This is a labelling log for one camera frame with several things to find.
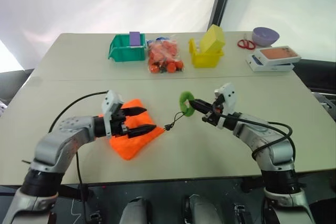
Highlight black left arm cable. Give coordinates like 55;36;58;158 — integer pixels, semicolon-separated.
48;90;109;224

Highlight yellow box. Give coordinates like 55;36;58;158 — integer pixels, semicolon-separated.
199;24;226;53

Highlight black pouch cord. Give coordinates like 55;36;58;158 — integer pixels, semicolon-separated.
164;112;186;132

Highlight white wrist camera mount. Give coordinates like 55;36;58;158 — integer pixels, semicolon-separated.
101;90;124;137
214;82;236;130

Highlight red handled scissors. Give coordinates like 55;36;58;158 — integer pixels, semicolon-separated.
237;34;256;50

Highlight purple bowl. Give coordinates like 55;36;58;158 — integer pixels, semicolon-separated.
252;26;280;47

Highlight green plastic bin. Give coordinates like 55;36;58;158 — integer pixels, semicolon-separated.
108;34;147;62

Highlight yellow plastic bin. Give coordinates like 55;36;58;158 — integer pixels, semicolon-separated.
188;38;225;69

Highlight clear bag of orange items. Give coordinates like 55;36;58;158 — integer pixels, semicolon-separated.
146;37;185;74

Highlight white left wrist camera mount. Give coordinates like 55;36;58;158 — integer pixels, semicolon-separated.
101;90;124;137

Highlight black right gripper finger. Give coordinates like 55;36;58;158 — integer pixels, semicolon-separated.
188;100;211;115
193;99;215;110

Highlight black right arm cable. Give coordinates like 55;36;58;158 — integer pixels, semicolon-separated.
220;113;296;161

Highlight purple block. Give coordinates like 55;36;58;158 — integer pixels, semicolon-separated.
129;31;142;49

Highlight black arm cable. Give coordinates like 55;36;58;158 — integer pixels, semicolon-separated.
48;90;109;224
220;113;296;161

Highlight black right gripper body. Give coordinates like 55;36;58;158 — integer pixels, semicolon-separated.
201;94;226;128

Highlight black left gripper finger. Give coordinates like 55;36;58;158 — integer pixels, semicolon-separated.
122;106;148;117
127;124;158;140

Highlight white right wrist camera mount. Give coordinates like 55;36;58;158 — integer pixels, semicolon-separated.
214;82;236;130

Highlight black furniture piece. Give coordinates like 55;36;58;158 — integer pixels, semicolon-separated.
292;58;336;127
0;69;34;106

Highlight green fuzzy ring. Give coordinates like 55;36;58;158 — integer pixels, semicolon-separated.
178;91;196;118

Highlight white box with blue print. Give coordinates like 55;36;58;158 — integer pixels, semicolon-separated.
246;53;295;73

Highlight white box with orange print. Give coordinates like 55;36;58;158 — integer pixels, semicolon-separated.
256;46;302;65

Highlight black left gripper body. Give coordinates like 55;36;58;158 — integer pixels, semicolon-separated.
109;107;131;138

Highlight orange fabric pouch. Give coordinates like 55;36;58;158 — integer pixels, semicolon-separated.
99;99;165;161

